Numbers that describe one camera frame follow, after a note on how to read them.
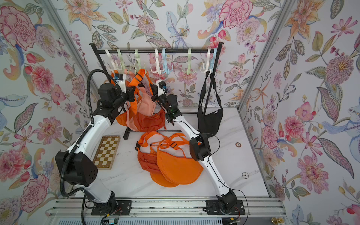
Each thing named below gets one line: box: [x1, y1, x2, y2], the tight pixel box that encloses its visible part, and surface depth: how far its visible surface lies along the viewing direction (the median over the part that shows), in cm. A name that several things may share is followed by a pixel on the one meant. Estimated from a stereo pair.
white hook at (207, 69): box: [200, 48, 211, 74], surface depth 75 cm
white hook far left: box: [105, 49, 118, 73], surface depth 76 cm
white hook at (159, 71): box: [150, 48, 165, 75], surface depth 74 cm
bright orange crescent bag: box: [150, 142, 179, 188], surface depth 83 cm
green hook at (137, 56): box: [134, 48, 142, 70], surface depth 69 cm
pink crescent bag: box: [126, 86, 157, 131], surface depth 100 cm
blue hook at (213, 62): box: [210, 47, 218, 74], surface depth 75 cm
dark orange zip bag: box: [137, 149, 159, 172], surface depth 88 cm
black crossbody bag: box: [197, 70, 224, 137], surface depth 103 cm
